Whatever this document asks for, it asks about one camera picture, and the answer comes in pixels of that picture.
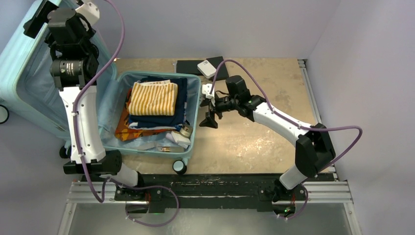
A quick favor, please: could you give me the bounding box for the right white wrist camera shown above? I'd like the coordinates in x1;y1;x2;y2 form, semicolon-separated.
201;83;215;105

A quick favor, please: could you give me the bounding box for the gold round jar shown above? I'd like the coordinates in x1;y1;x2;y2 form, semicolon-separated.
179;123;193;138

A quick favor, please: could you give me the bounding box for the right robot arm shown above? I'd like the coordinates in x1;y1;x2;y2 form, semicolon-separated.
199;75;336;202

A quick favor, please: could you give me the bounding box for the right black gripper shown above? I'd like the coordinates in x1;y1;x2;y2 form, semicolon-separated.
200;93;239;129

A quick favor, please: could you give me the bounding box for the white square box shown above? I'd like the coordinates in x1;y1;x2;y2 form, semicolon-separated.
171;131;191;148

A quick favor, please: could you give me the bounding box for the navy blue garment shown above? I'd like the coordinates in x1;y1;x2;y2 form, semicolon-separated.
129;76;189;129

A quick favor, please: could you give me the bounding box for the orange camouflage garment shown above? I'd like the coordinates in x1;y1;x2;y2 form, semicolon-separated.
114;89;174;141

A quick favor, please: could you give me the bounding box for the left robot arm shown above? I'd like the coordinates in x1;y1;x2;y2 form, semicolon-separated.
23;0;146;200

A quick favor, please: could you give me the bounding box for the blue white patterned garment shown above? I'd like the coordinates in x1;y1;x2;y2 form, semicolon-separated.
128;101;186;130

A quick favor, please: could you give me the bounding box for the black metal base rail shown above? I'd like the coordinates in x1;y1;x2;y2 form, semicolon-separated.
66;173;354;216

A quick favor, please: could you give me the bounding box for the light blue suitcase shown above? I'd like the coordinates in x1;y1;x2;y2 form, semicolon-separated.
0;0;203;176

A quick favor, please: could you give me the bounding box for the clear gold perfume bottle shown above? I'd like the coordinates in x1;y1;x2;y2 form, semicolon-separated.
156;146;185;153

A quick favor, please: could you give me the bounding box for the yellow striped garment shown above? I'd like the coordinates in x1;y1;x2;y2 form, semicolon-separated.
127;80;179;116

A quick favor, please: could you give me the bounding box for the white power bank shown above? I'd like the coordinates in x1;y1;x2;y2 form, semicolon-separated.
197;60;216;79

